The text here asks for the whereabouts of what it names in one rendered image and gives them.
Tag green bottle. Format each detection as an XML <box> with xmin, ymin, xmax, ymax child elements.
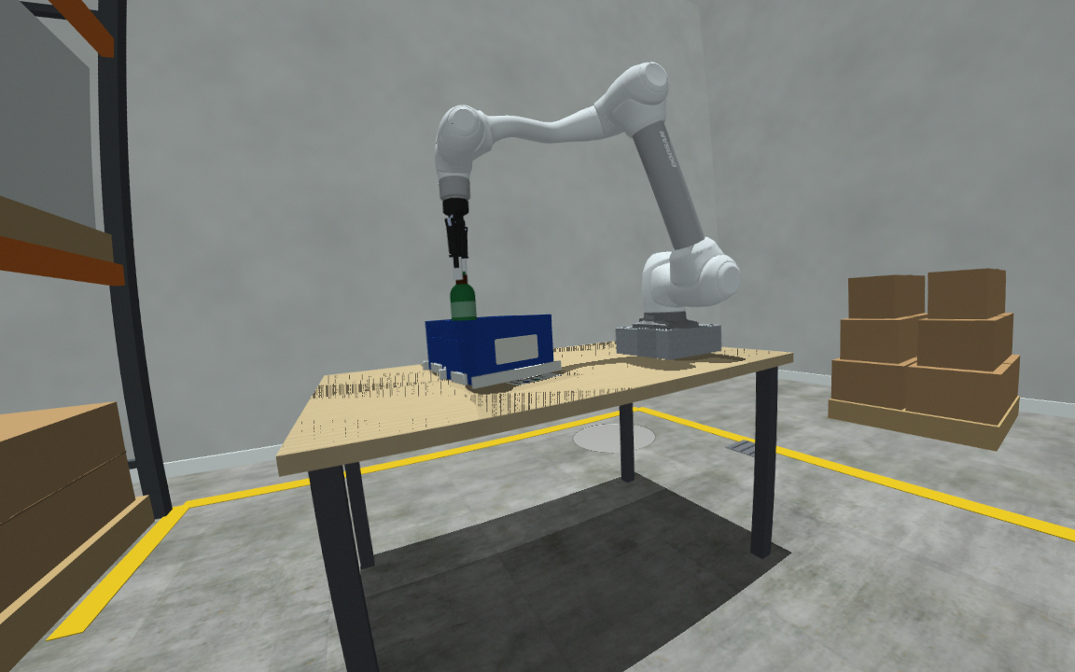
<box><xmin>450</xmin><ymin>272</ymin><xmax>477</xmax><ymax>321</ymax></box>

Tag blue crate with dividers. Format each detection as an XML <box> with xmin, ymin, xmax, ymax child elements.
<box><xmin>442</xmin><ymin>315</ymin><xmax>553</xmax><ymax>385</ymax></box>
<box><xmin>426</xmin><ymin>320</ymin><xmax>446</xmax><ymax>370</ymax></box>

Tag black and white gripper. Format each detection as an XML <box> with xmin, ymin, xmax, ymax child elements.
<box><xmin>442</xmin><ymin>197</ymin><xmax>469</xmax><ymax>280</ymax></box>

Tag white pick list paper strip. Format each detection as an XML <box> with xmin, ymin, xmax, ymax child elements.
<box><xmin>507</xmin><ymin>373</ymin><xmax>560</xmax><ymax>385</ymax></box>

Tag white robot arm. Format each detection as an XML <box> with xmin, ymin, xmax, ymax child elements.
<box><xmin>435</xmin><ymin>63</ymin><xmax>741</xmax><ymax>329</ymax></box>

